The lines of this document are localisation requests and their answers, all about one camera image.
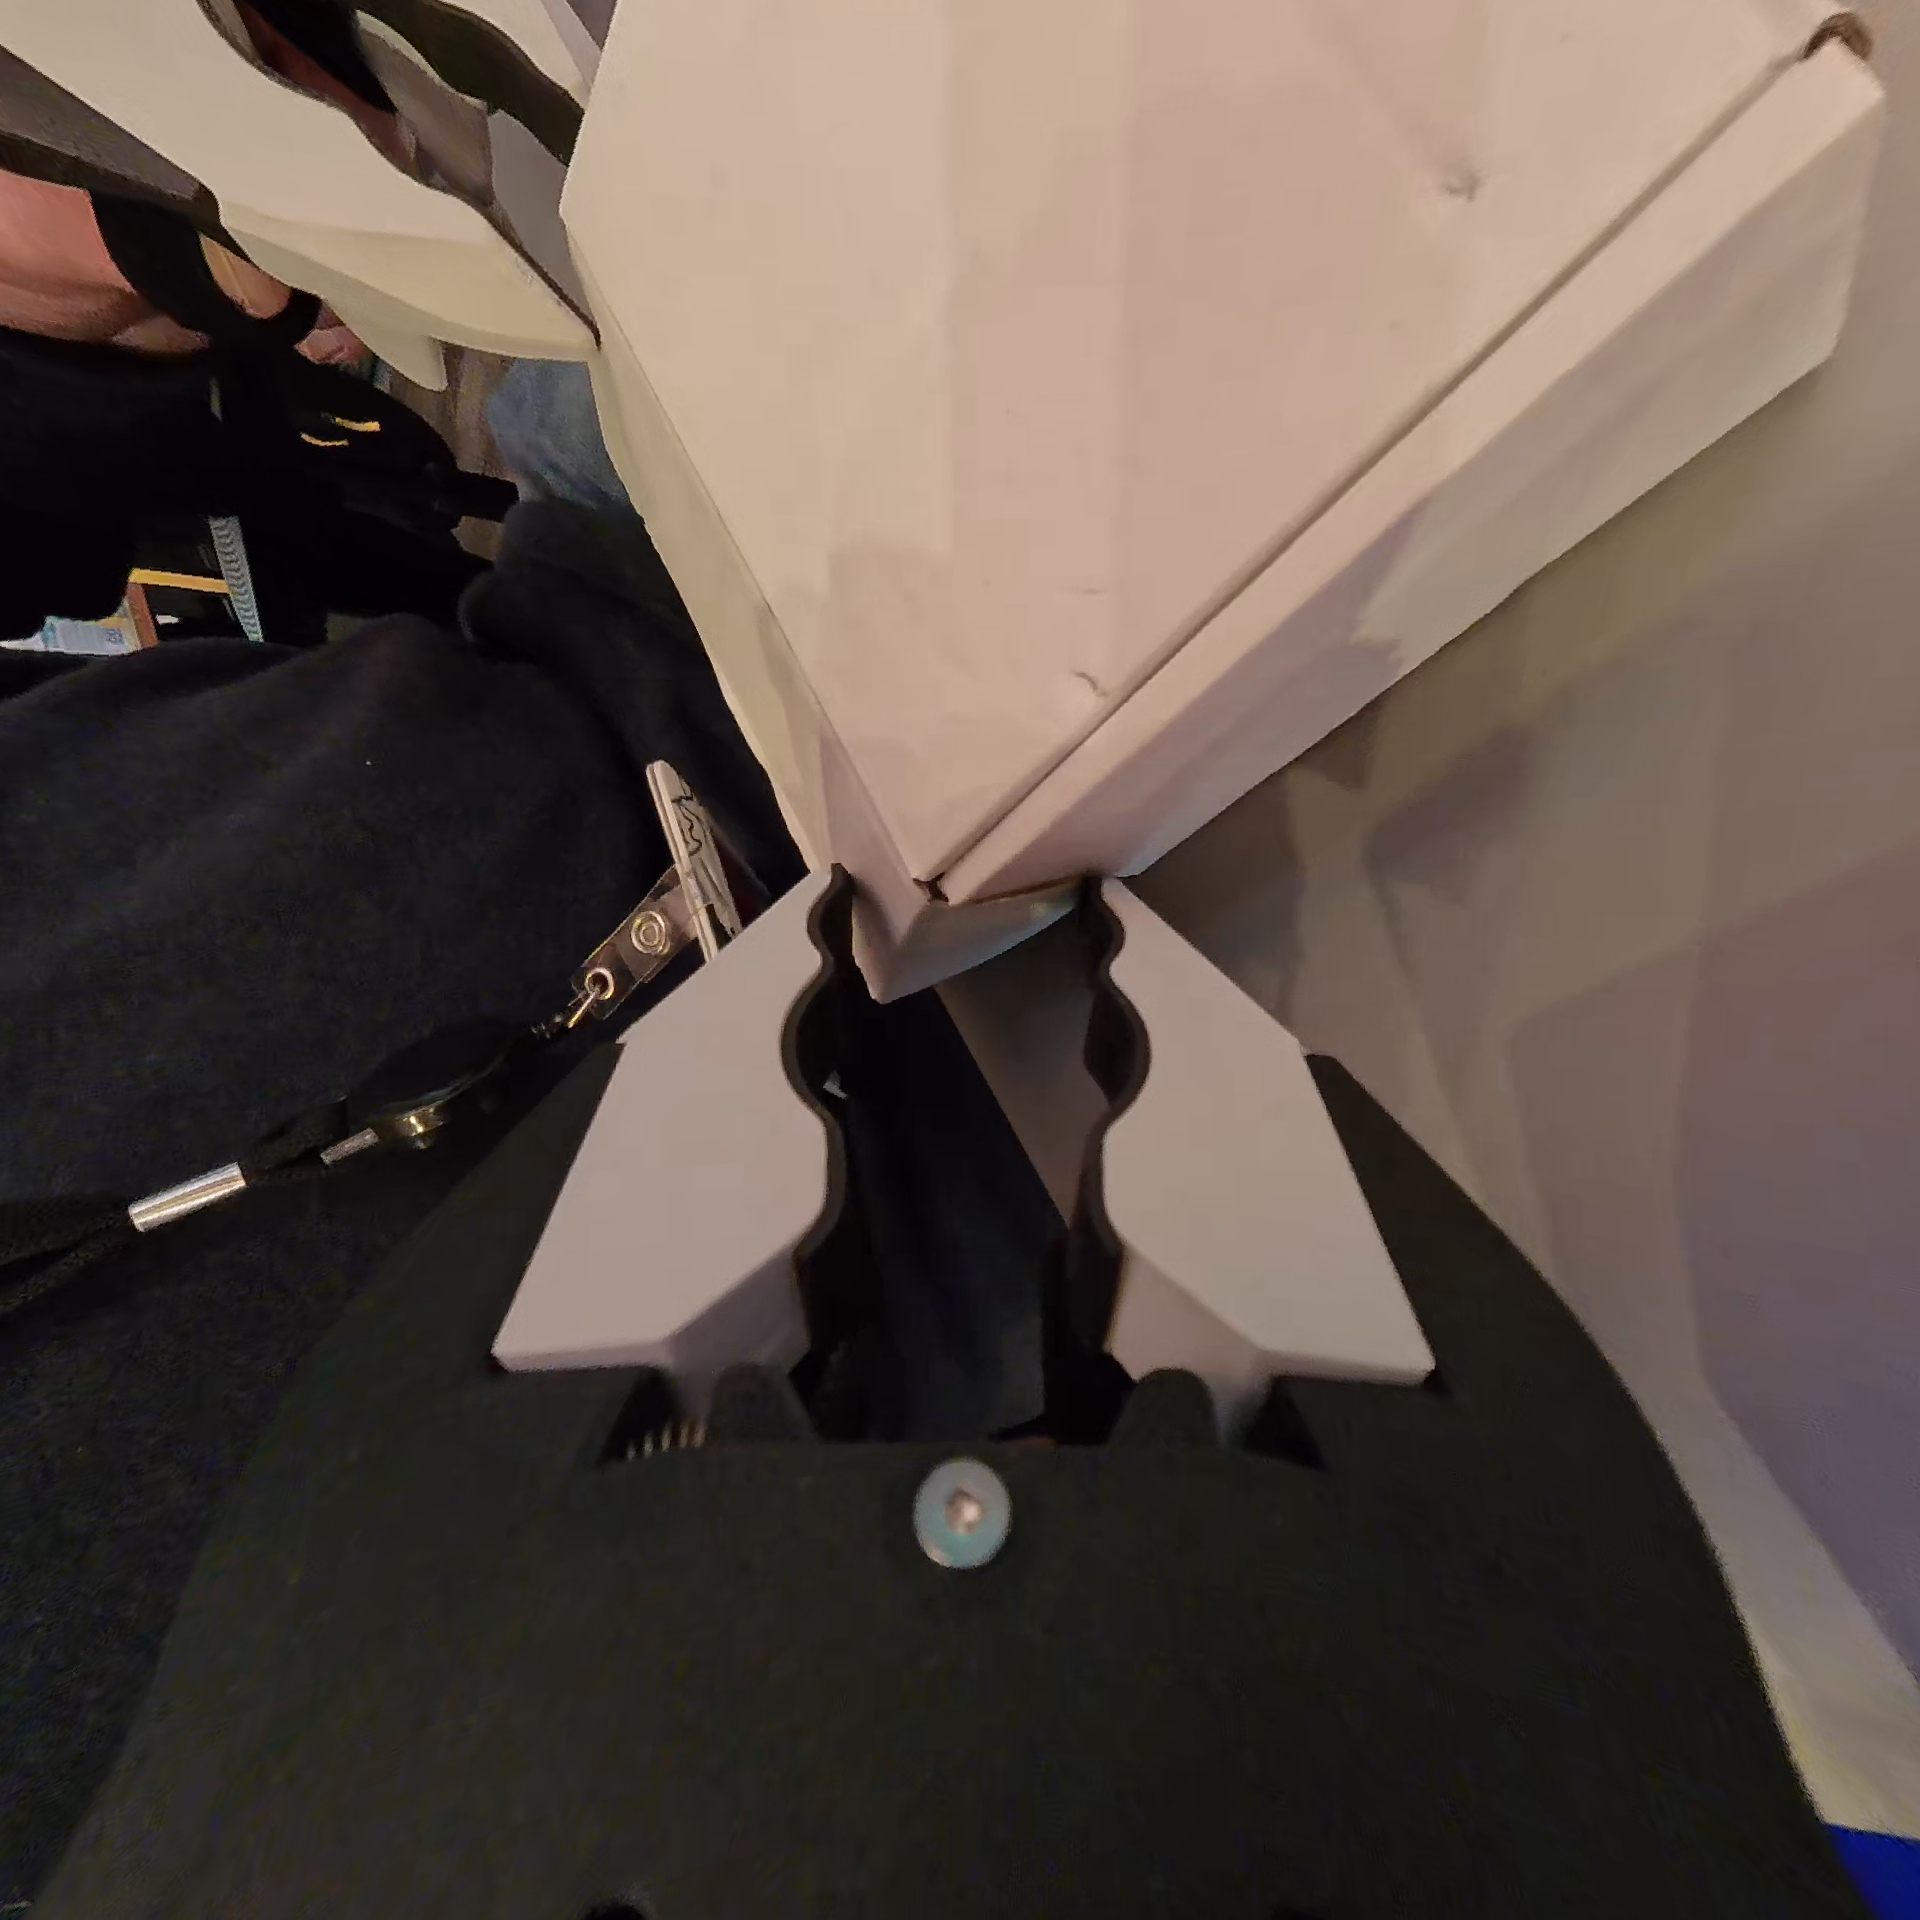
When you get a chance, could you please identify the clear badge strap clip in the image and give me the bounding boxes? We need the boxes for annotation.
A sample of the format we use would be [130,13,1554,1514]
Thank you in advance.
[536,757,741,1040]

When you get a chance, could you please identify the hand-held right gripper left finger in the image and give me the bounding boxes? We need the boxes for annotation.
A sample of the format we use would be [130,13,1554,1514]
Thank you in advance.
[490,867,860,1379]

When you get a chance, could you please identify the blue plastic bin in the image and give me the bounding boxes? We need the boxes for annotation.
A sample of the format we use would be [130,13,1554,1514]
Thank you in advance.
[1808,1815,1920,1920]

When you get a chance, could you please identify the person's left hand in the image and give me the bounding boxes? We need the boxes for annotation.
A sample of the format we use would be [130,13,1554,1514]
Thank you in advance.
[0,168,376,368]

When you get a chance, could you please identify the white cardboard box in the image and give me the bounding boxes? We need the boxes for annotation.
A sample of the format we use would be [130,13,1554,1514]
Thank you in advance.
[558,0,1888,1004]

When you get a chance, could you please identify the black bag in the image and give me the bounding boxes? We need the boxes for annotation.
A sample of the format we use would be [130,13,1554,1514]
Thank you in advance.
[0,330,518,649]

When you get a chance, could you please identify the black lanyard cord metal ends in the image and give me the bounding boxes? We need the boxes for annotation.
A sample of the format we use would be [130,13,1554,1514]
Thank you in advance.
[0,1130,384,1325]

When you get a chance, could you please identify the black badge reel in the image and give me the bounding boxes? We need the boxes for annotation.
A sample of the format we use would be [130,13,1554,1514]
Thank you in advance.
[320,1019,518,1161]

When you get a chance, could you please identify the patterned lanyard strap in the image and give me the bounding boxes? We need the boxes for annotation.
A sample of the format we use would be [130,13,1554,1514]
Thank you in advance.
[207,515,269,644]

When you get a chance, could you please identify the blue jeans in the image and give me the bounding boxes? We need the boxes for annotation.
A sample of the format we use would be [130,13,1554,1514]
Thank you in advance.
[487,352,640,520]

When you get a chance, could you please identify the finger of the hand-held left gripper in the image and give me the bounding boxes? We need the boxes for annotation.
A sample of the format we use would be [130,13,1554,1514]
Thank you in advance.
[351,0,628,169]
[0,0,605,394]

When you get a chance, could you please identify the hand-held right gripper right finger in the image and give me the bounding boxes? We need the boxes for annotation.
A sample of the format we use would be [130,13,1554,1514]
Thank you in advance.
[1068,873,1440,1444]

